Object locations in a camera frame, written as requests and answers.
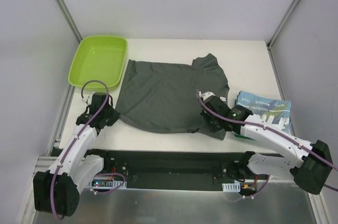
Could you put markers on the right white cable duct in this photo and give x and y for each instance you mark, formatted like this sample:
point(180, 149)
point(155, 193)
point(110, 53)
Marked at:
point(231, 187)

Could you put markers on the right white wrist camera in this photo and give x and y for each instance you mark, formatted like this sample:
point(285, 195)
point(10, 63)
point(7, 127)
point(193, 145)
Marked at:
point(205, 95)

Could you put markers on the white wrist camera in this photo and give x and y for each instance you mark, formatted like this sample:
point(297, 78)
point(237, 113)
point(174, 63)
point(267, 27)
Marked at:
point(88, 99)
point(205, 95)

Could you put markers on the aluminium frame post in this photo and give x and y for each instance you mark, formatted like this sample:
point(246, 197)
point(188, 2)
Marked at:
point(69, 19)
point(284, 20)

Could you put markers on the left aluminium frame post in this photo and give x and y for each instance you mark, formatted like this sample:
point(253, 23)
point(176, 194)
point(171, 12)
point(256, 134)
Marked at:
point(69, 19)

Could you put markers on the right aluminium frame post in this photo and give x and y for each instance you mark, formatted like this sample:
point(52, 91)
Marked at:
point(284, 20)

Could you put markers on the left white cable duct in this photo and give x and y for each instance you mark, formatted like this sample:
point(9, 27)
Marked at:
point(104, 184)

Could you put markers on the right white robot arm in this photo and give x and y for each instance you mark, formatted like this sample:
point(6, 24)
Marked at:
point(307, 164)

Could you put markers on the white cable duct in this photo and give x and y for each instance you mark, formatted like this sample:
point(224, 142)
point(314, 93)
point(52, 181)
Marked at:
point(231, 187)
point(104, 184)

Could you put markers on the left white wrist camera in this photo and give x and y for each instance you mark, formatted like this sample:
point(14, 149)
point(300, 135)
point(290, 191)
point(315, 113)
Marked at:
point(88, 99)

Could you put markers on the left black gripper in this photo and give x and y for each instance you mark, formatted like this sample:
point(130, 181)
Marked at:
point(106, 118)

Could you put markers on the dark grey t shirt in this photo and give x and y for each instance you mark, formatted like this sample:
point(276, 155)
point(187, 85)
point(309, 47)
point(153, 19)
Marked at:
point(161, 97)

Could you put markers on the lime green plastic bin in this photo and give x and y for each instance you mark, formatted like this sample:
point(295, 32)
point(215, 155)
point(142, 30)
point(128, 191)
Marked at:
point(99, 57)

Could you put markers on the folded green t shirt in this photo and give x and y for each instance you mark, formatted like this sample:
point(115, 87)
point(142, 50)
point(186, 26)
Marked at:
point(240, 136)

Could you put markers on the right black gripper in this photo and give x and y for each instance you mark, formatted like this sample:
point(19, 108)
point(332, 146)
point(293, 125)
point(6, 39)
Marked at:
point(211, 119)

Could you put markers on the folded blue printed t shirt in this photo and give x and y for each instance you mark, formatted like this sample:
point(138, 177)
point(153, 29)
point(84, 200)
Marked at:
point(272, 111)

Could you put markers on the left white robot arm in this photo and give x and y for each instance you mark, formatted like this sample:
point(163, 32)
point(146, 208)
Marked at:
point(57, 190)

